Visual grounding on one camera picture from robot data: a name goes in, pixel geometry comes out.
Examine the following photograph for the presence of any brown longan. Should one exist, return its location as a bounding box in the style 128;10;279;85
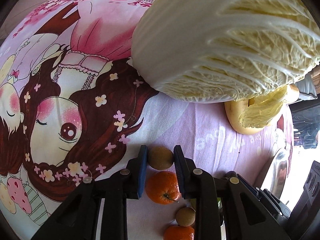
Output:
175;207;196;226
148;146;174;171

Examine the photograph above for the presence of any orange tangerine with stem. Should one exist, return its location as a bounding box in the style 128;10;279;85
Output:
145;171;181;205

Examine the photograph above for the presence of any steel round tray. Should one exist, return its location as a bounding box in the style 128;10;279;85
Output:
261;148;290;199

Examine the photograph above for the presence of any bottom banana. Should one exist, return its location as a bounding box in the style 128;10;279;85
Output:
224;85;299;135

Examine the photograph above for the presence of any cartoon print tablecloth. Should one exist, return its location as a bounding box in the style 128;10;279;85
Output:
1;0;292;239

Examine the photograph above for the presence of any grey leather cushion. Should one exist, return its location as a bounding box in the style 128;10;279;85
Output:
295;74;318;101

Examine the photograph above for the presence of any napa cabbage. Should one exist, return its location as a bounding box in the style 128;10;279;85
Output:
131;0;319;103

